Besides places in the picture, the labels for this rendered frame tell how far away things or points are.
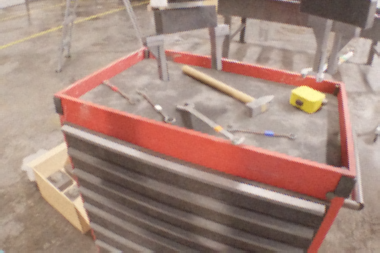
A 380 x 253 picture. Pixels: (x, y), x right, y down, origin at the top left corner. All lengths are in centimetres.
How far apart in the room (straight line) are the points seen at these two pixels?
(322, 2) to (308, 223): 43
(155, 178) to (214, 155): 17
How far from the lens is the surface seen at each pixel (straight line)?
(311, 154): 64
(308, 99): 78
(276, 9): 349
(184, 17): 60
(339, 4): 53
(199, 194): 65
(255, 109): 72
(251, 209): 63
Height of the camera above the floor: 126
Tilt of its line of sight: 30 degrees down
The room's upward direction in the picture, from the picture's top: 2 degrees clockwise
